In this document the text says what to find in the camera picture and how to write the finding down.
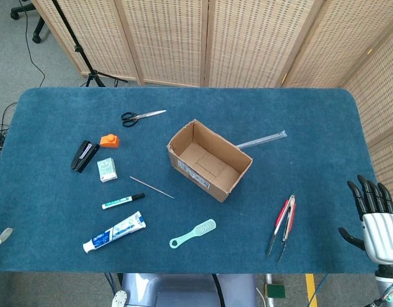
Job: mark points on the open brown cardboard box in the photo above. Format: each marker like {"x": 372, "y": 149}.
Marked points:
{"x": 199, "y": 172}

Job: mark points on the orange plastic block with knob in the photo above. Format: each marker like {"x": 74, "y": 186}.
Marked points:
{"x": 109, "y": 142}

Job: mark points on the clear plastic ruler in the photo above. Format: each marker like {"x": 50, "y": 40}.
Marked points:
{"x": 263, "y": 139}

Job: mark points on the grey robot torso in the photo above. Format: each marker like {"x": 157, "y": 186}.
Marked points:
{"x": 183, "y": 289}

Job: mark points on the woven wooden folding screen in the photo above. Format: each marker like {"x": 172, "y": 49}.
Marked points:
{"x": 170, "y": 41}

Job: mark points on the green white tissue pack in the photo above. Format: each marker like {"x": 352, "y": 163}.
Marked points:
{"x": 106, "y": 171}

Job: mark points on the white perforated bracket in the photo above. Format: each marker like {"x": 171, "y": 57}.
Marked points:
{"x": 119, "y": 298}

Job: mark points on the thin grey rod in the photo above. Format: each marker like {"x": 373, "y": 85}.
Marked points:
{"x": 151, "y": 187}

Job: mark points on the green white marker black cap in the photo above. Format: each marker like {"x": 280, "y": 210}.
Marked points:
{"x": 119, "y": 201}

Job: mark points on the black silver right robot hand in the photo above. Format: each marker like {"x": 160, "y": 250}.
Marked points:
{"x": 381, "y": 233}

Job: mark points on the black tripod stand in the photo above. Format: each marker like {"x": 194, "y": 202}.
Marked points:
{"x": 82, "y": 56}

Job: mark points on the blue white toothpaste tube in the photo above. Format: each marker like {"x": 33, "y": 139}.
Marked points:
{"x": 116, "y": 231}

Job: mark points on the mint green plastic brush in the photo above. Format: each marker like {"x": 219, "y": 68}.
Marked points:
{"x": 196, "y": 231}

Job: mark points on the black office chair base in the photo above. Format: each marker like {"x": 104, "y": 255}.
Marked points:
{"x": 38, "y": 30}

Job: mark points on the green block on metal post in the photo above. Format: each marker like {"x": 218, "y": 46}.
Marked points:
{"x": 275, "y": 290}

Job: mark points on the blue carpet table mat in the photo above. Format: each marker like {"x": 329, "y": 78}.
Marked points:
{"x": 183, "y": 249}

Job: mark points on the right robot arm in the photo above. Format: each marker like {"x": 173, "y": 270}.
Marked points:
{"x": 389, "y": 281}

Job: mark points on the black stapler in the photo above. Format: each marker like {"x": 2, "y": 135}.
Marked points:
{"x": 82, "y": 158}

